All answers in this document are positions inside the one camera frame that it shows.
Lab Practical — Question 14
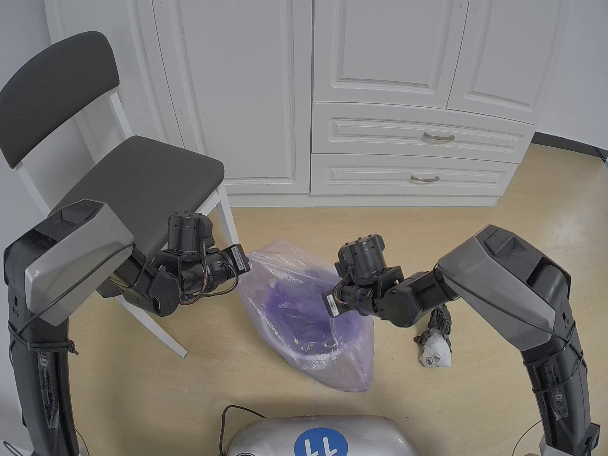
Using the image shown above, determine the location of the black plastic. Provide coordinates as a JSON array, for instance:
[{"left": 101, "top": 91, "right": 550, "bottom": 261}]
[{"left": 414, "top": 304, "right": 452, "bottom": 350}]

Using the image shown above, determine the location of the white wardrobe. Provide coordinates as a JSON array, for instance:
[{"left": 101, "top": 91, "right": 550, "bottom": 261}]
[{"left": 43, "top": 0, "right": 568, "bottom": 208}]

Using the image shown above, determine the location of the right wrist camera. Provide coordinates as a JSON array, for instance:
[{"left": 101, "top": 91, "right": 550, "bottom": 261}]
[{"left": 335, "top": 243, "right": 356, "bottom": 280}]

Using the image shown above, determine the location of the white printed wrapper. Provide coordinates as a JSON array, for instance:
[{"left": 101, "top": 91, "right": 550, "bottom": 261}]
[{"left": 418, "top": 328, "right": 452, "bottom": 369}]

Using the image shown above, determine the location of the purple plastic bag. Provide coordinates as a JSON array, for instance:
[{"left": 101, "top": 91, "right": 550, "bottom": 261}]
[{"left": 236, "top": 238, "right": 376, "bottom": 393}]

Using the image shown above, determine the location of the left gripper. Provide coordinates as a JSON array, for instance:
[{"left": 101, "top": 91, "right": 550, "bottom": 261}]
[{"left": 183, "top": 244, "right": 251, "bottom": 299}]

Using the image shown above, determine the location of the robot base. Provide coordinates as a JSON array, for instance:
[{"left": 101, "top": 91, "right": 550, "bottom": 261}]
[{"left": 228, "top": 415, "right": 421, "bottom": 456}]

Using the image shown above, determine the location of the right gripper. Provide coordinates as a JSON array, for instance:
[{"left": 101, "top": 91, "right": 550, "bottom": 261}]
[{"left": 322, "top": 281, "right": 381, "bottom": 318}]

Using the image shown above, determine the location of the white chair with grey cushions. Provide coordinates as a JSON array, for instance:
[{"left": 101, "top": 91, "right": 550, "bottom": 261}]
[{"left": 0, "top": 31, "right": 248, "bottom": 360}]

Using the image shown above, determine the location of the black cable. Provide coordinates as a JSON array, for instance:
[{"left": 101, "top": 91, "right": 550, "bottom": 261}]
[
  {"left": 219, "top": 405, "right": 267, "bottom": 452},
  {"left": 515, "top": 420, "right": 543, "bottom": 456}
]

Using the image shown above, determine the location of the white trash bin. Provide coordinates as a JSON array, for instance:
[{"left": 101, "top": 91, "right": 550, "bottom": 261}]
[{"left": 259, "top": 274, "right": 354, "bottom": 368}]

